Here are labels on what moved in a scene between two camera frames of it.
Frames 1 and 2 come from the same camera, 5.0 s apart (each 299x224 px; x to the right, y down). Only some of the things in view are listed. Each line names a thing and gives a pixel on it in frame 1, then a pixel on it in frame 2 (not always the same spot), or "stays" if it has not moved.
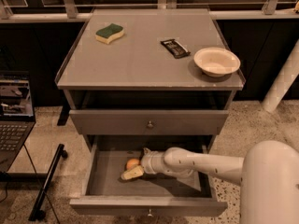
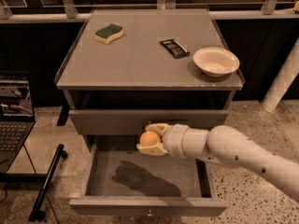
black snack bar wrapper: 177,50 stays
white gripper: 149,161 -> 172,140
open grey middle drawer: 106,193 stays
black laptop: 17,116 stays
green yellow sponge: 108,34 stays
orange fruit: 132,162 -> 149,137
